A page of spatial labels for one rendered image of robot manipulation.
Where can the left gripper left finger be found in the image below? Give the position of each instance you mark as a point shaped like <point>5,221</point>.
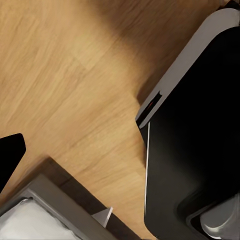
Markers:
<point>12,150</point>

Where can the bed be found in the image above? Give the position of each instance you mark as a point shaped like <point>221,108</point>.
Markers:
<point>43,211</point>

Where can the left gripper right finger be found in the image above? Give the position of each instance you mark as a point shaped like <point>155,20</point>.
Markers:
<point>232,149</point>

